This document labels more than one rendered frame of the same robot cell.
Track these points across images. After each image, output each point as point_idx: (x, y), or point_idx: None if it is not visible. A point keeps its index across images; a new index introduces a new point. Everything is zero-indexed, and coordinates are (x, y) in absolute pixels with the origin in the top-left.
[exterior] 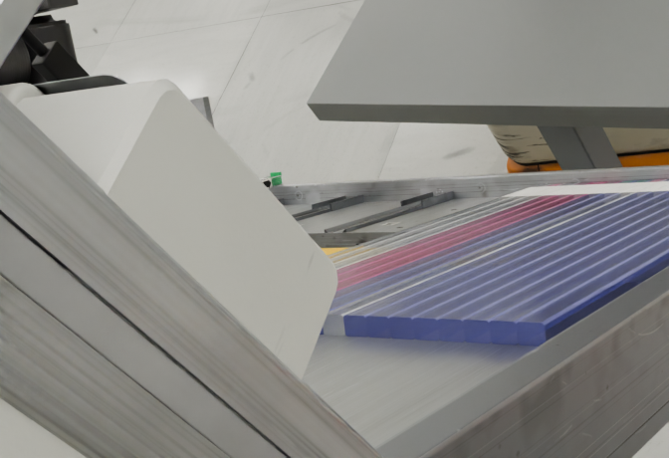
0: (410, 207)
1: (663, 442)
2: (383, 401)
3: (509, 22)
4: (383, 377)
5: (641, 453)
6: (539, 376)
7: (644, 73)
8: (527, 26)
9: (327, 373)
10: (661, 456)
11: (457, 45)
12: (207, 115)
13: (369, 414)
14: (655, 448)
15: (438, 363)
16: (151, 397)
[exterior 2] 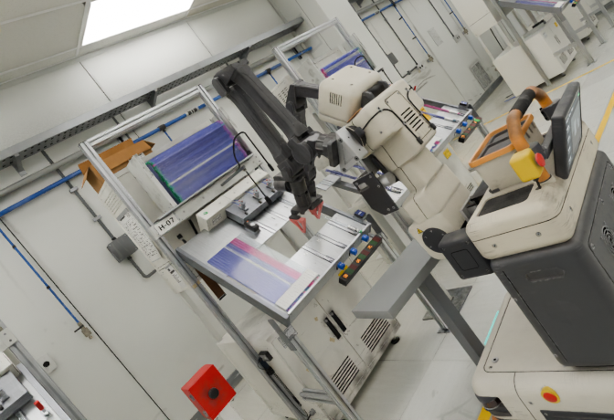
0: (326, 257)
1: (435, 378)
2: (199, 251)
3: (416, 257)
4: (206, 251)
5: (434, 372)
6: (190, 258)
7: (374, 292)
8: (411, 261)
9: (210, 247)
10: (431, 378)
11: (418, 248)
12: None
13: (196, 250)
14: (434, 376)
15: (207, 255)
16: (150, 235)
